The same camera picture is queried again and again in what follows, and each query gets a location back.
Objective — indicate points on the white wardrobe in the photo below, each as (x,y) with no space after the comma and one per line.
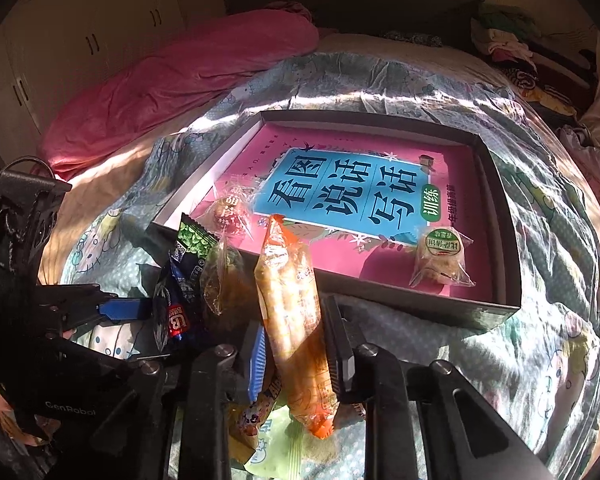
(80,20)

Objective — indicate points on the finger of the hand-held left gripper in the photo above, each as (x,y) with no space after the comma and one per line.
(127,308)

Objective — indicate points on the clear-wrapped round pastry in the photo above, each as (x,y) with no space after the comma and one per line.
(230,212)

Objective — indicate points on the brown pastry in clear wrapper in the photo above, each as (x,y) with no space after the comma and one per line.
(227,285)

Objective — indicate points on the green pea snack packet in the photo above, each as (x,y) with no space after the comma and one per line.
(192,240)

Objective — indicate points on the dark patterned cloth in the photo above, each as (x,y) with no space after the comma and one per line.
(412,39)

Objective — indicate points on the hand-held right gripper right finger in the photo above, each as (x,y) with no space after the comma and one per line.
(342,360)

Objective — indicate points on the long orange snack packet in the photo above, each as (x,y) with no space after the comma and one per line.
(290,310)

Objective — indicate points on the pink blanket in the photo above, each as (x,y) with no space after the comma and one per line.
(155,90)

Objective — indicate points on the clear-wrapped yellow cake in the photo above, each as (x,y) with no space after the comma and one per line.
(280,452)

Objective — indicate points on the cartoon printed blanket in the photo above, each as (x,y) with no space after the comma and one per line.
(480,370)

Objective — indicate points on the blue cookie packet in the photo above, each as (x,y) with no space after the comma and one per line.
(177,316)

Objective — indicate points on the yellow snack packet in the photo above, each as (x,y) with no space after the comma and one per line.
(247,420)

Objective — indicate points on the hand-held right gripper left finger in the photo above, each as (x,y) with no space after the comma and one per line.
(258,365)

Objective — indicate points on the silver wrapped snack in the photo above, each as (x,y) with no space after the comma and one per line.
(440,260)

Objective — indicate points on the pile of clothes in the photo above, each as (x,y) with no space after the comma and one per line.
(510,45)

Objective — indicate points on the dark headboard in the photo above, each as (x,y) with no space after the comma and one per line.
(380,15)

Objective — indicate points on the pink and blue book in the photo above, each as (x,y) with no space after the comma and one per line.
(330,195)

